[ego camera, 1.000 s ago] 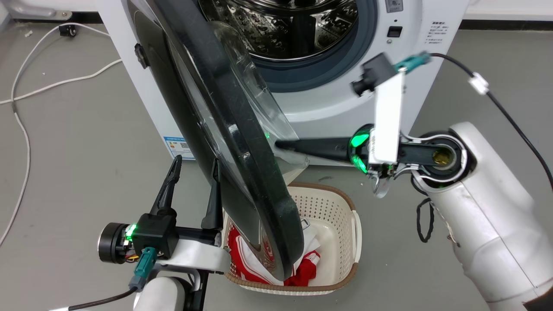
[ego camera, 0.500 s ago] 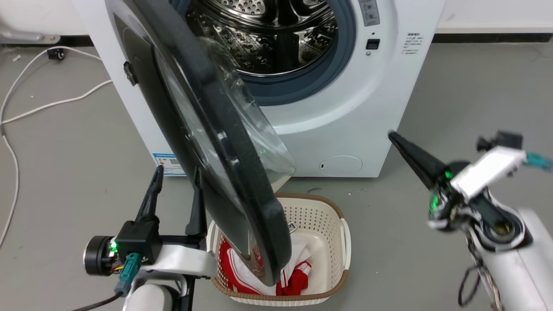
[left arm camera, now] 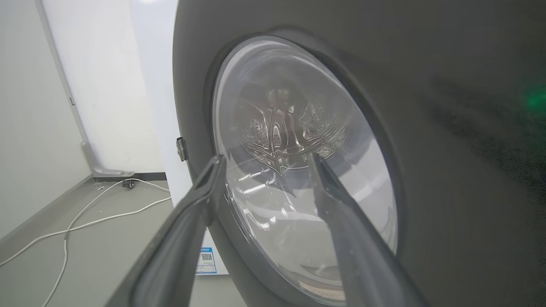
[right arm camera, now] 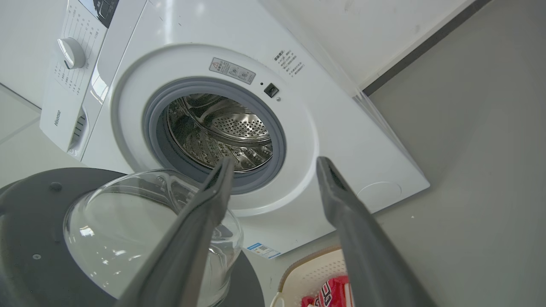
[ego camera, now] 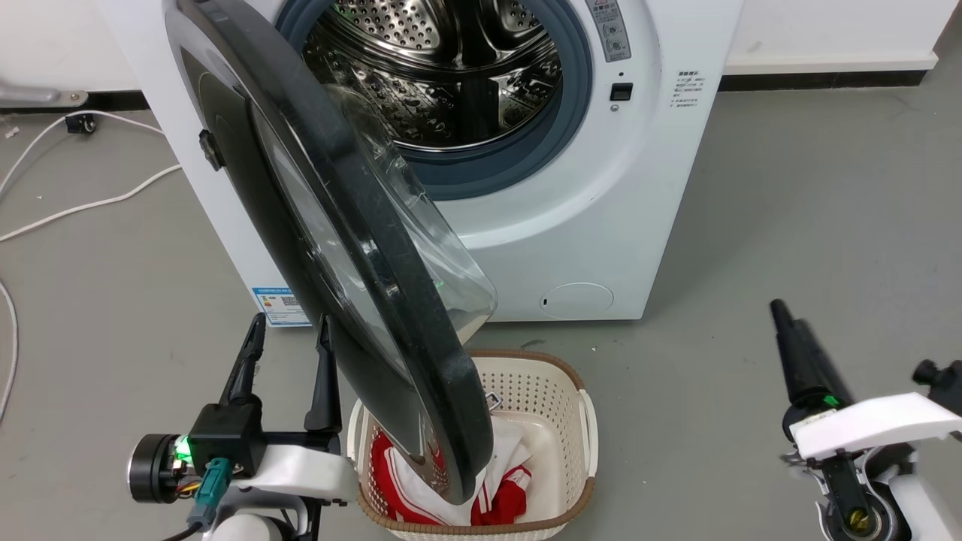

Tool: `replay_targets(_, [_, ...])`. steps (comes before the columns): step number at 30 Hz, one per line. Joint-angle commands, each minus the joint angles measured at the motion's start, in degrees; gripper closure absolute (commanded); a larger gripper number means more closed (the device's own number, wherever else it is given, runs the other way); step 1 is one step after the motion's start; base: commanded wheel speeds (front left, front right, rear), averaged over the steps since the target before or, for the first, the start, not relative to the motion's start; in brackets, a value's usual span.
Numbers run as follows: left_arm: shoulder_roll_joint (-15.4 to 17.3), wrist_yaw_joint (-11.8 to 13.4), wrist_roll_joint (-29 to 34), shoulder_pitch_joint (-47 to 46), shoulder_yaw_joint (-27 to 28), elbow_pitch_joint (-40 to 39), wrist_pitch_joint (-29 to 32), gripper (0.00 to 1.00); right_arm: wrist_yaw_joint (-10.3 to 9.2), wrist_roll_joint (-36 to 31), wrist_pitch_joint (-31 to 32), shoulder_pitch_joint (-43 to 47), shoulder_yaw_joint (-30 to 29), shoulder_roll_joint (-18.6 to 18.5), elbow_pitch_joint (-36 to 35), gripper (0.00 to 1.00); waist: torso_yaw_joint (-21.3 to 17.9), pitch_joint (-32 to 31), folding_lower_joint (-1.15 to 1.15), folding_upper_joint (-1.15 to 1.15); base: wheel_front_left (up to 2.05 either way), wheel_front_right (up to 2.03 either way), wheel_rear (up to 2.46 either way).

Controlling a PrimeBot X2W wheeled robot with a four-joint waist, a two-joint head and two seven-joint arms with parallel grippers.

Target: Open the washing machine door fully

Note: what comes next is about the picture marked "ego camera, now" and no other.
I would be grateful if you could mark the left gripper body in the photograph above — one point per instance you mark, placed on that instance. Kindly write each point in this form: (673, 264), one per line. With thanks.
(225, 443)

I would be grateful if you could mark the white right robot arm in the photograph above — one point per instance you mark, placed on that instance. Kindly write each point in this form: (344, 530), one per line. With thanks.
(913, 503)

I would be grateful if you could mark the black round washing machine door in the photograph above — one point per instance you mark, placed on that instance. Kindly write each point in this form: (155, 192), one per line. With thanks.
(353, 225)

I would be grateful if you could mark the red and white garment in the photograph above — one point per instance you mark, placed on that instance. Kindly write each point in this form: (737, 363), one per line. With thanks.
(508, 496)

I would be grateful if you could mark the white front-load washing machine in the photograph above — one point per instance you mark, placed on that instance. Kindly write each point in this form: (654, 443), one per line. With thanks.
(646, 188)

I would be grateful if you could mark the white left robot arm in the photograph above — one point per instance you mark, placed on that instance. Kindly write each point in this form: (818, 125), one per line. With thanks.
(252, 526)

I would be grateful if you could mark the cream plastic laundry basket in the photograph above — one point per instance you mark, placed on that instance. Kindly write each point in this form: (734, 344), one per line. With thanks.
(556, 421)

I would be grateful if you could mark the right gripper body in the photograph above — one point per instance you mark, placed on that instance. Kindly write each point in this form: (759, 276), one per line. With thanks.
(864, 424)

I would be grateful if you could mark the round white filter cover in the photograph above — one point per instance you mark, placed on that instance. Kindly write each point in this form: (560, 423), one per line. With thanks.
(577, 299)

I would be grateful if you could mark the blue energy label sticker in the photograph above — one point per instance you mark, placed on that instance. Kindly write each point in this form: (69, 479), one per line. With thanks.
(278, 306)

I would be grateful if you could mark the black door latch socket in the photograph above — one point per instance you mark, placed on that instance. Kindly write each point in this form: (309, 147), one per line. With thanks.
(621, 92)

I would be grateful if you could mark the perforated steel washer drum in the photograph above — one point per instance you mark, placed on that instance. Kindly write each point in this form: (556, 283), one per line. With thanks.
(458, 68)

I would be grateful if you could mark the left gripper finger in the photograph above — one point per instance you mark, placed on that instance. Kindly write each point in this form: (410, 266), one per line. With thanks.
(244, 368)
(325, 383)

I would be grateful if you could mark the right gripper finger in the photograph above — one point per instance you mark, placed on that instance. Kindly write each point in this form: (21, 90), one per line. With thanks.
(808, 361)
(945, 377)

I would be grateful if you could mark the grey warning label sticker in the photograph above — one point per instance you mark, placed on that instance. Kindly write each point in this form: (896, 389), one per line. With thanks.
(610, 28)

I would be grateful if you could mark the grey metal base leg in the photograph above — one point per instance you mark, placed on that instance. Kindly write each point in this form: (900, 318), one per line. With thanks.
(37, 95)

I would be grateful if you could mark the small black caster wheel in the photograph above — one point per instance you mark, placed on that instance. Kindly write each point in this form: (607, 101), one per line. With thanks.
(80, 123)

